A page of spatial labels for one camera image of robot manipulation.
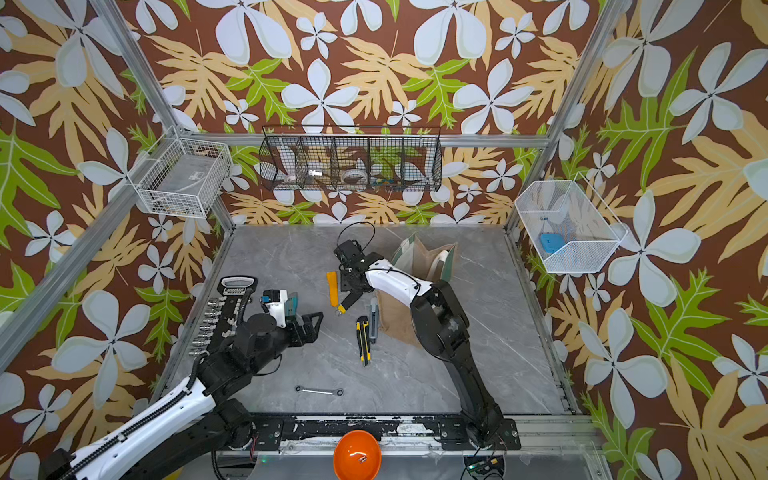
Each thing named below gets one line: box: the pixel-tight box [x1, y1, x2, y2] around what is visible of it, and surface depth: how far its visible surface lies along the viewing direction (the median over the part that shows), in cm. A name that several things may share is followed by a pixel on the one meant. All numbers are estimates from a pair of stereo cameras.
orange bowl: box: [333, 430, 382, 480], surface depth 71 cm
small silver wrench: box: [295, 386, 344, 397], surface depth 83 cm
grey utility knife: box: [369, 298, 380, 344], surface depth 95 cm
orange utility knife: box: [326, 271, 339, 307], surface depth 104 cm
